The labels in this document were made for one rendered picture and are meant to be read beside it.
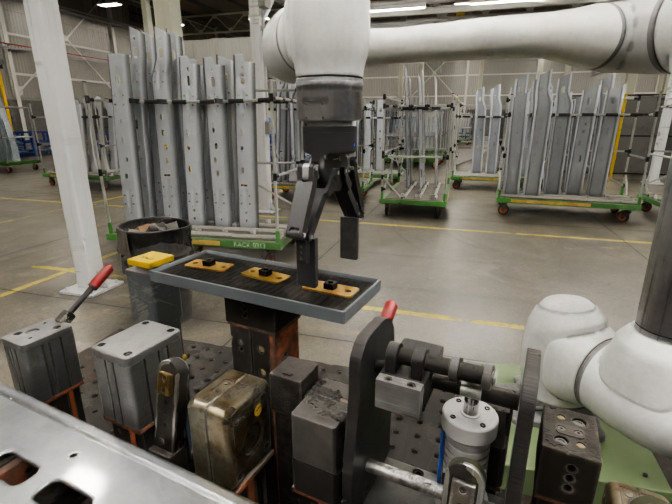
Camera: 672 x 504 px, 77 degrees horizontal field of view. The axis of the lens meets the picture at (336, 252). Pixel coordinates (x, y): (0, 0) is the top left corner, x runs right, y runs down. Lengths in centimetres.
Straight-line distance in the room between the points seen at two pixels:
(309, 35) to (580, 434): 52
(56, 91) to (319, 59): 349
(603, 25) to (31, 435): 102
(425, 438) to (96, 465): 71
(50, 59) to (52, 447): 349
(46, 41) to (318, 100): 352
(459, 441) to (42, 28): 386
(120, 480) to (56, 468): 9
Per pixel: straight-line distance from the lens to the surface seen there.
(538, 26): 78
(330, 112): 57
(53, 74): 398
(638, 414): 91
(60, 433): 74
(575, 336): 98
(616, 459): 108
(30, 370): 89
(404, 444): 108
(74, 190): 401
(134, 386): 66
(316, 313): 59
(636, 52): 89
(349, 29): 57
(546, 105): 725
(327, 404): 55
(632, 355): 89
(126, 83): 497
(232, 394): 58
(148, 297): 87
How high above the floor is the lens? 141
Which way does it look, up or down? 17 degrees down
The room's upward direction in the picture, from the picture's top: straight up
